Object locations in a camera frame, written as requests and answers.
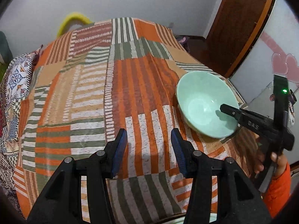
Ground mint green bowl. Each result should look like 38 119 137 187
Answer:
175 71 239 139

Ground mint green plate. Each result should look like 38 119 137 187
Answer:
161 212 217 224

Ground person's right hand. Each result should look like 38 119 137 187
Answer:
254 134 289 178

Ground wooden wardrobe with sliding doors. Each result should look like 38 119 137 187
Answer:
230 0 298 117

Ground dark backpack on floor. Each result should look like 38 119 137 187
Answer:
175 35 190 53

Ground brown wooden door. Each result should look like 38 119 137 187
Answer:
206 0 273 78

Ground orange striped patchwork blanket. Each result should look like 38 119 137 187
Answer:
14 17 256 223

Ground patterned geometric quilt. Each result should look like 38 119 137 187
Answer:
1 46 43 213

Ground grey plush toy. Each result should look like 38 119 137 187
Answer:
0 31 13 65

